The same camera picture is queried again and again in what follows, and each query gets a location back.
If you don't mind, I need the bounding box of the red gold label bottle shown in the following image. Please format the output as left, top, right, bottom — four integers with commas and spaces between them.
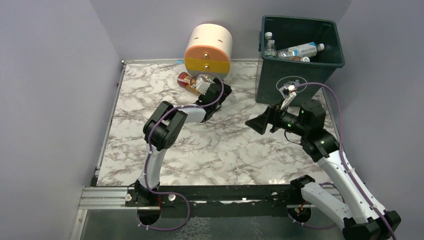
176, 72, 200, 95

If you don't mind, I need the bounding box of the orange label clear bottle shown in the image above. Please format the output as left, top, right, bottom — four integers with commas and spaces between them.
291, 56, 310, 63

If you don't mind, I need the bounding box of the green label bottle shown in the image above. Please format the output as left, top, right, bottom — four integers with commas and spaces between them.
264, 32, 277, 58

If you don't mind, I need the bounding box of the white label long bottle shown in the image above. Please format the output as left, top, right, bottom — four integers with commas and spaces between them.
276, 42, 325, 60

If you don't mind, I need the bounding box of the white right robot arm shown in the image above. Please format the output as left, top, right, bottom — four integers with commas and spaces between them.
245, 99, 401, 240

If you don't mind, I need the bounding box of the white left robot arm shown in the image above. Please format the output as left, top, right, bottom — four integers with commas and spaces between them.
131, 78, 232, 205

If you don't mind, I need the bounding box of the dark green plastic bin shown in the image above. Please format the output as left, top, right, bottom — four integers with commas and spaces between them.
255, 15, 345, 107

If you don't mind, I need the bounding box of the cream orange round drawer box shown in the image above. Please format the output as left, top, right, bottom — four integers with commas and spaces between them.
183, 23, 233, 79

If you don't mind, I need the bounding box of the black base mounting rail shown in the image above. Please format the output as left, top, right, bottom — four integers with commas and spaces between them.
124, 175, 315, 225

